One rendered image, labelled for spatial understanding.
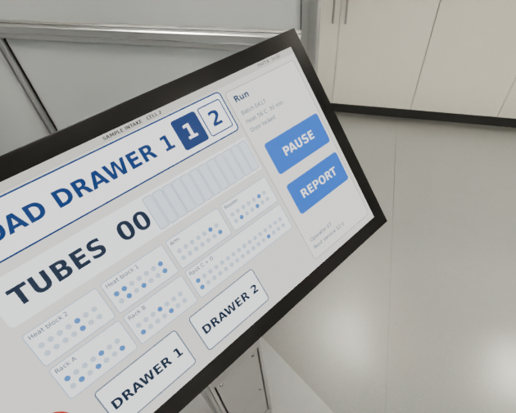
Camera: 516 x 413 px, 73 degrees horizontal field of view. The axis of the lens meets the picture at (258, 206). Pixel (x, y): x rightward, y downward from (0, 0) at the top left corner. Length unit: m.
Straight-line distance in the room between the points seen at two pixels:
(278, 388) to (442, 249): 0.99
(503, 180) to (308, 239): 1.94
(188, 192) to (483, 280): 1.57
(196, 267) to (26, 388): 0.18
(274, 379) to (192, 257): 1.04
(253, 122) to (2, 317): 0.32
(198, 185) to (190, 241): 0.06
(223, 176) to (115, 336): 0.20
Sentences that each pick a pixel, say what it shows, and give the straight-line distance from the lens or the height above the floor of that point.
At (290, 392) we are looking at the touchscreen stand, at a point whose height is 0.04.
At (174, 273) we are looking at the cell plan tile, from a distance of 0.40.
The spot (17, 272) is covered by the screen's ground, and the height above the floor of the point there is 1.13.
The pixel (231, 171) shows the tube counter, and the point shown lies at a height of 1.11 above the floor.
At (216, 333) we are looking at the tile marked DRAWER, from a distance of 0.43.
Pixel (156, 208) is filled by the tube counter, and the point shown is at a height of 1.11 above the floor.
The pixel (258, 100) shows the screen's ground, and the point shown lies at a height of 1.15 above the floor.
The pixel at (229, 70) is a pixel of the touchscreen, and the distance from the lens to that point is 0.46.
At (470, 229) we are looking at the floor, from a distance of 1.99.
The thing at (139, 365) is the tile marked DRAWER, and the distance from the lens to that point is 0.41.
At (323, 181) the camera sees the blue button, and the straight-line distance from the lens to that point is 0.49.
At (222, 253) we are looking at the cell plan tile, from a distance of 0.41.
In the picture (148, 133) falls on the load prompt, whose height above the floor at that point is 1.17.
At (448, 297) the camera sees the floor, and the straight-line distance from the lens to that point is 1.71.
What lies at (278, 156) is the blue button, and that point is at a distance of 0.45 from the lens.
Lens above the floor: 1.38
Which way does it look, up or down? 46 degrees down
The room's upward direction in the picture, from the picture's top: 6 degrees counter-clockwise
